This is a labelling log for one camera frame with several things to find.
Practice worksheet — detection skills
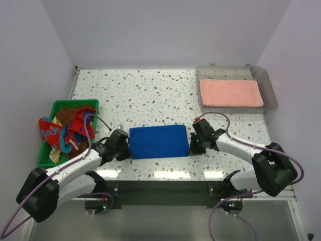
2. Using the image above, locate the aluminium frame rail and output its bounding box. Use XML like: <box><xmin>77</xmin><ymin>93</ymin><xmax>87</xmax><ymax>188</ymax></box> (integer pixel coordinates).
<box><xmin>32</xmin><ymin>65</ymin><xmax>298</xmax><ymax>201</ymax></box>

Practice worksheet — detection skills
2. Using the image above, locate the red patterned towel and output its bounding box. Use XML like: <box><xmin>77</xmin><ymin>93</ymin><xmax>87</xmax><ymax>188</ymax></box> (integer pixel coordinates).
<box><xmin>39</xmin><ymin>105</ymin><xmax>96</xmax><ymax>154</ymax></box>

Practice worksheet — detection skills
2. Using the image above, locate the green plastic bin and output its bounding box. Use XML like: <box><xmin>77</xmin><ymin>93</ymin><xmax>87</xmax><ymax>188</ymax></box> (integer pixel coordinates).
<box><xmin>37</xmin><ymin>99</ymin><xmax>99</xmax><ymax>168</ymax></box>

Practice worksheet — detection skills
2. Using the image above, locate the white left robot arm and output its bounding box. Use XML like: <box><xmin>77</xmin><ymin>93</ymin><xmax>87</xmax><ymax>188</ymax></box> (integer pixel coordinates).
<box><xmin>16</xmin><ymin>129</ymin><xmax>131</xmax><ymax>222</ymax></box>

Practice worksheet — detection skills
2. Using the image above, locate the pink towel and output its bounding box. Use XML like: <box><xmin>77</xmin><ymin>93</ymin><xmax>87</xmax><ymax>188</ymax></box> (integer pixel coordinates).
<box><xmin>200</xmin><ymin>79</ymin><xmax>264</xmax><ymax>108</ymax></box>

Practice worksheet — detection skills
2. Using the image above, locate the blue towel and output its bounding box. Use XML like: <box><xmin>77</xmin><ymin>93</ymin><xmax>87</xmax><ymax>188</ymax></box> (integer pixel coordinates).
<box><xmin>129</xmin><ymin>125</ymin><xmax>189</xmax><ymax>159</ymax></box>

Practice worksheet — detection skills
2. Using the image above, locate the yellow striped towel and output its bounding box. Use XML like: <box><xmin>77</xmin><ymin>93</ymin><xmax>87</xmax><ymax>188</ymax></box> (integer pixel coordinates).
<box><xmin>49</xmin><ymin>117</ymin><xmax>63</xmax><ymax>164</ymax></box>

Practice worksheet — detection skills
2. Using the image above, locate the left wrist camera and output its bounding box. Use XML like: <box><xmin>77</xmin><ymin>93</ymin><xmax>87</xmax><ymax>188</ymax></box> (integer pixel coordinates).
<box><xmin>111</xmin><ymin>124</ymin><xmax>123</xmax><ymax>131</ymax></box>

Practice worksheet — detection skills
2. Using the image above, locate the clear plastic container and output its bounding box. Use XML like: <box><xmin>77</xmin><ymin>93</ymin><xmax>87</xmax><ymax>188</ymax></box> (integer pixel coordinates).
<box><xmin>195</xmin><ymin>65</ymin><xmax>278</xmax><ymax>114</ymax></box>

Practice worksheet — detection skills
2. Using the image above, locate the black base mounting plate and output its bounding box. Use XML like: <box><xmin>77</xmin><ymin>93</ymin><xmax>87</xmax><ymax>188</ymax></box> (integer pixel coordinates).
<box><xmin>94</xmin><ymin>181</ymin><xmax>249</xmax><ymax>209</ymax></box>

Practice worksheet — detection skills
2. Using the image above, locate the brown towel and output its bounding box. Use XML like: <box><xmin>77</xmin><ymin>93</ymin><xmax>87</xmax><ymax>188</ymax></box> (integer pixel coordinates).
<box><xmin>56</xmin><ymin>106</ymin><xmax>88</xmax><ymax>160</ymax></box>

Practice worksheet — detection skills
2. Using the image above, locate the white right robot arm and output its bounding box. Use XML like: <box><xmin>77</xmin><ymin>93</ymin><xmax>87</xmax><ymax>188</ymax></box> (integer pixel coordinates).
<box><xmin>189</xmin><ymin>118</ymin><xmax>298</xmax><ymax>197</ymax></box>

